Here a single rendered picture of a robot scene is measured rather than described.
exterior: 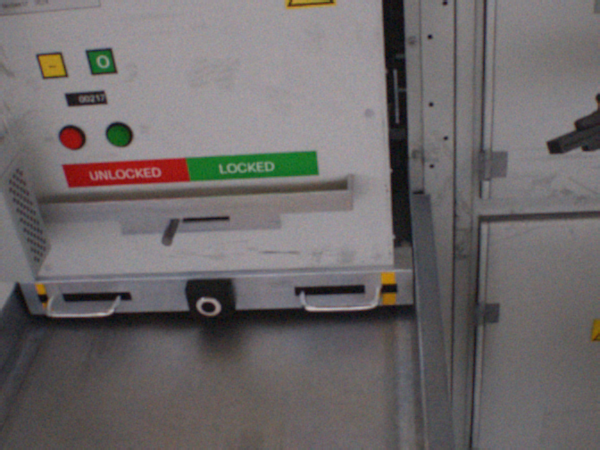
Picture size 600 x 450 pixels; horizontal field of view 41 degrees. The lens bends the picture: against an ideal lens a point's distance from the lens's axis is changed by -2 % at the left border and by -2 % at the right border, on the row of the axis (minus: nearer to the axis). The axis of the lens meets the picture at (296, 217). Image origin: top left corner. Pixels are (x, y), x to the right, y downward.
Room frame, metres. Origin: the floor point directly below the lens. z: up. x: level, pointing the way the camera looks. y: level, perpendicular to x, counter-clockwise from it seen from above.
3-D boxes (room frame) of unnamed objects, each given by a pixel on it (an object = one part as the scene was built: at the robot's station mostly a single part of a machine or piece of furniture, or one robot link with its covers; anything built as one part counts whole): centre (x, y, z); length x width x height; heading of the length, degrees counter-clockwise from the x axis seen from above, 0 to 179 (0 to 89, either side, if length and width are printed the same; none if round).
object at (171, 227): (0.84, 0.16, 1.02); 0.06 x 0.02 x 0.04; 172
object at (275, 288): (0.87, 0.12, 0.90); 0.54 x 0.05 x 0.06; 82
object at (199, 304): (0.84, 0.13, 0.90); 0.06 x 0.03 x 0.05; 82
